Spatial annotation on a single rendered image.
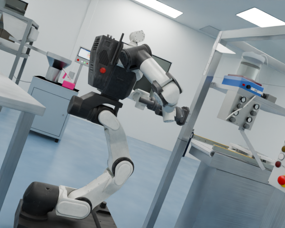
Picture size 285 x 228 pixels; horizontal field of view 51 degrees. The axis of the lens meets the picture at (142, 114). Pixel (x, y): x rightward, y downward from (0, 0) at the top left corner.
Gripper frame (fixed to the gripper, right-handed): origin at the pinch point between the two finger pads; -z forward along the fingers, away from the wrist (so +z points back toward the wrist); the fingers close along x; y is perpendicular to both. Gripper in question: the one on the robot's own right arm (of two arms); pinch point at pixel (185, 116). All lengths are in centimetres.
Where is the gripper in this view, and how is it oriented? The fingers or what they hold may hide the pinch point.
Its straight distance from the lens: 191.1
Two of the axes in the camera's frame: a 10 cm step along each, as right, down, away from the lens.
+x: -3.6, 9.3, 0.6
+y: 7.4, 3.3, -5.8
